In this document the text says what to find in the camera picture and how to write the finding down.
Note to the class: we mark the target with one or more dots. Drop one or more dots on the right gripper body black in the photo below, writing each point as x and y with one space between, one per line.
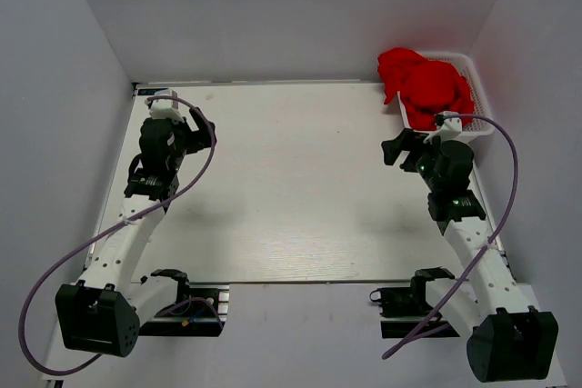
426 166

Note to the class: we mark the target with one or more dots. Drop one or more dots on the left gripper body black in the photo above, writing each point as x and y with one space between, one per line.
180 134

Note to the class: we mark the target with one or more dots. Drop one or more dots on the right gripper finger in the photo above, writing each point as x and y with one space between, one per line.
391 150
412 142

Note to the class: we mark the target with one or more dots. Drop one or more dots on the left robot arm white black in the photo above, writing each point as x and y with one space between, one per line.
104 310

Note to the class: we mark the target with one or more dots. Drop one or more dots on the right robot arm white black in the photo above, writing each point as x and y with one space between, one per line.
507 337

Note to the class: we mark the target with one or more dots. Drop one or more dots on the white plastic basket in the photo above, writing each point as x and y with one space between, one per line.
466 67

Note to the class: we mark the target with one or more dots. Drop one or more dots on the blue table label sticker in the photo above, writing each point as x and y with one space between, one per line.
147 91

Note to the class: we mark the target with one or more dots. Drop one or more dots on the red t shirt pile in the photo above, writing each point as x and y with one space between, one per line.
425 87

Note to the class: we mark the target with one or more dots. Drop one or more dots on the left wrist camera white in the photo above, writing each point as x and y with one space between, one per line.
163 106

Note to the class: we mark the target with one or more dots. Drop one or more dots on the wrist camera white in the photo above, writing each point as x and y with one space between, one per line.
163 106
449 126

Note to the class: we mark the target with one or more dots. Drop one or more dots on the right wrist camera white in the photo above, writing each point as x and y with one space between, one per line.
449 126

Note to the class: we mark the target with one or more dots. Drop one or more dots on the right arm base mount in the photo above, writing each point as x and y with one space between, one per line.
399 314

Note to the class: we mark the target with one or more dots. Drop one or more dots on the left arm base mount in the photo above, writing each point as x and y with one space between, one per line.
193 319

